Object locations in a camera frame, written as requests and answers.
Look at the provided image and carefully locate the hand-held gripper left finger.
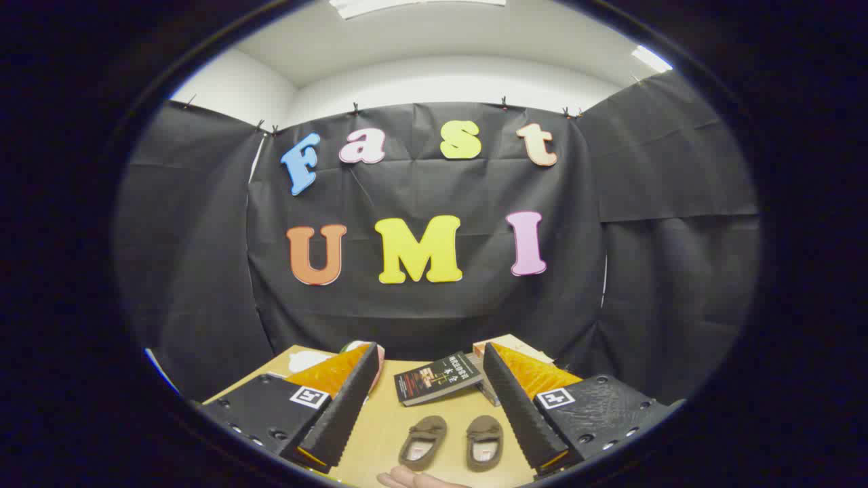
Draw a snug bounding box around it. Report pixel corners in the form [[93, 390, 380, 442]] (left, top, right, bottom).
[[197, 342, 380, 474]]

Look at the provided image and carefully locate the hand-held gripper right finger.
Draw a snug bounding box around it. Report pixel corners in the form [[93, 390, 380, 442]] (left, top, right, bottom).
[[483, 342, 686, 479]]

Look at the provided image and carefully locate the brown fuzzy shoe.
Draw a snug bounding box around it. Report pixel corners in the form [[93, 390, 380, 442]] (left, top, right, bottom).
[[466, 415, 504, 472], [398, 415, 448, 472]]

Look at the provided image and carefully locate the watermelon slice plush toy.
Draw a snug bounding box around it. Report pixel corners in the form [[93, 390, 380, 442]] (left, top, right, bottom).
[[339, 341, 386, 395]]

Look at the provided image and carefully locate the white plush toy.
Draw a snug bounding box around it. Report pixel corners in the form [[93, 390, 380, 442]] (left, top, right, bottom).
[[288, 350, 336, 374]]

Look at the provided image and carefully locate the beige paperback book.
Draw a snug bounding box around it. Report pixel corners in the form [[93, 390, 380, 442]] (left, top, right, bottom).
[[473, 334, 554, 367]]

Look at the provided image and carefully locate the black cover book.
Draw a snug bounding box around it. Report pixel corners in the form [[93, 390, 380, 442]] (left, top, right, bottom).
[[394, 351, 484, 407]]

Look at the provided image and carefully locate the ceiling light panel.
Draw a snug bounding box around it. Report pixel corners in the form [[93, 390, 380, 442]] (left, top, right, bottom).
[[330, 0, 507, 20], [632, 45, 673, 73]]

